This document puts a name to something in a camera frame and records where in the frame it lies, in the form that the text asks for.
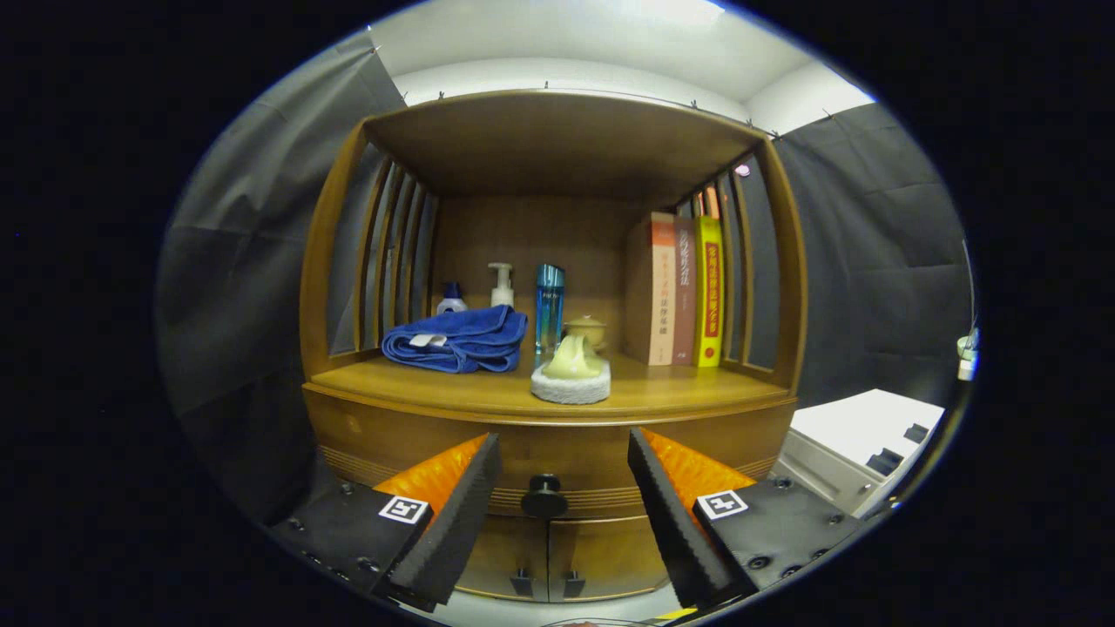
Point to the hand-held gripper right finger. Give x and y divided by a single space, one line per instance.
675 522

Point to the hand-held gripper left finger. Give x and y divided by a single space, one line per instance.
455 518

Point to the black drawer knob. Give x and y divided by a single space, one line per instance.
544 501

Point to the wooden drawer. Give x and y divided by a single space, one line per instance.
575 453

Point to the wooden cabinet door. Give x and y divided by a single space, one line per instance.
610 557
501 553

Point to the wooden countertop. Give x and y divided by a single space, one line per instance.
679 387

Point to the wooden cabinet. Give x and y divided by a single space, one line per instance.
557 139

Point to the blue folded towel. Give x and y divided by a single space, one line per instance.
462 340

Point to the white machine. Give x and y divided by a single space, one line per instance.
854 427

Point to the tan lidded tea cup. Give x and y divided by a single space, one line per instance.
591 331

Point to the small white blue-capped bottle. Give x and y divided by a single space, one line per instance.
451 305

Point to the brown book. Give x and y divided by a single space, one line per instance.
685 305

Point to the beige book orange label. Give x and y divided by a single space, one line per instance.
662 296

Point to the white pump bottle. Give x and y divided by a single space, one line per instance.
502 294

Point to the yellow book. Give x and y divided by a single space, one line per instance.
709 296

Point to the tall blue glass bottle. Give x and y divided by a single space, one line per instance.
550 305

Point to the black backdrop cloth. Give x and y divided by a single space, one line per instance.
253 261

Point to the small white green device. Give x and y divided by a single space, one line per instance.
965 348

